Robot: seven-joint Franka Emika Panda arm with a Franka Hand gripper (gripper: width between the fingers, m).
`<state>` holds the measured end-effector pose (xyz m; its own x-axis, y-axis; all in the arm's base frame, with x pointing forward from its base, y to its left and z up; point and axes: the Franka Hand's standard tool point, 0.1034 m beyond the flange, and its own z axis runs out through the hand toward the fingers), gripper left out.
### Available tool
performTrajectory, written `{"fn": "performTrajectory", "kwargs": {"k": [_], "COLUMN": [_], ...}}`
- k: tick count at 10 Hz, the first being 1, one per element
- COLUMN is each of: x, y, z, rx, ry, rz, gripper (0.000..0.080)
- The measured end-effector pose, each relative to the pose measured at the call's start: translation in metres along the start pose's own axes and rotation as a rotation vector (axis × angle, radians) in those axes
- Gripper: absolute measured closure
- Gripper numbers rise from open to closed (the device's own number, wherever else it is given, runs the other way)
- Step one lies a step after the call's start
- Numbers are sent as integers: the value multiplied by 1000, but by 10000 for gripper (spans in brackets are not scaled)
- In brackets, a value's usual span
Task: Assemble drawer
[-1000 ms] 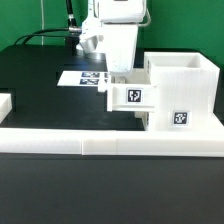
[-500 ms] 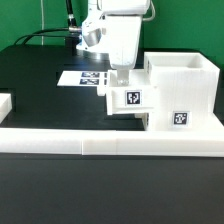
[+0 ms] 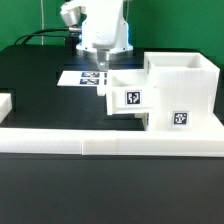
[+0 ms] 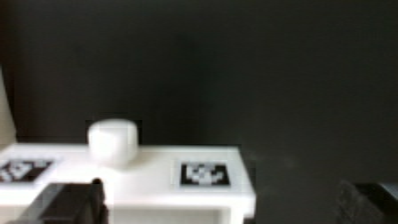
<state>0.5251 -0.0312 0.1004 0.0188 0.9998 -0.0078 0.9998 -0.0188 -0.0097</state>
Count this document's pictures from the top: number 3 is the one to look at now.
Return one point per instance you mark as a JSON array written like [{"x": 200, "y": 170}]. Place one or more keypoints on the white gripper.
[{"x": 103, "y": 27}]

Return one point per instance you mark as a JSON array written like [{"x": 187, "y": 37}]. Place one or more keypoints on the white drawer tagged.
[
  {"x": 144, "y": 118},
  {"x": 127, "y": 91}
]

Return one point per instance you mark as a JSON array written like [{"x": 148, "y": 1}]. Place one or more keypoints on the white drawer cabinet box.
[{"x": 183, "y": 88}]

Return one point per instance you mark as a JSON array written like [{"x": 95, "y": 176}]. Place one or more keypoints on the white drawer front tagged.
[{"x": 144, "y": 118}]

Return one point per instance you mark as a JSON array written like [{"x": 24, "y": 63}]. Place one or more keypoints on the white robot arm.
[{"x": 92, "y": 53}]

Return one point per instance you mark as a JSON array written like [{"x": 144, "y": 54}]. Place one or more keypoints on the white marker tag sheet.
[{"x": 82, "y": 78}]

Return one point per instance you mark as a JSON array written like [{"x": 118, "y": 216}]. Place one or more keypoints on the white foam border wall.
[{"x": 207, "y": 143}]

